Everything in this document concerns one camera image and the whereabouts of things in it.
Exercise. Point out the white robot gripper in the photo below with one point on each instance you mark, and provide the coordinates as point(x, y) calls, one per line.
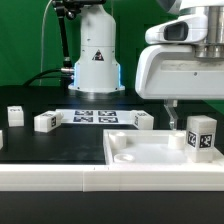
point(173, 72)

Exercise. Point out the white square tabletop part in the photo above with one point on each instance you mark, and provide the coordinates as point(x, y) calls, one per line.
point(160, 147)

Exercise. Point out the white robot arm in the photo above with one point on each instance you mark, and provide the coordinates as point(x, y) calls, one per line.
point(97, 72)

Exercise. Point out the sheet with black markers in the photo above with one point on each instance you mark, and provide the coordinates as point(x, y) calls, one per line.
point(78, 116)

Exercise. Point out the white fence wall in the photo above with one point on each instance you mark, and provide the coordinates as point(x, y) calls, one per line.
point(85, 178)

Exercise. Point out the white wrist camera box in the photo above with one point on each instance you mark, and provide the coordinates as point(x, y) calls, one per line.
point(188, 29)

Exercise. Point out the black camera stand pole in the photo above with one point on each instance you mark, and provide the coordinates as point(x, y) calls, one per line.
point(65, 9)

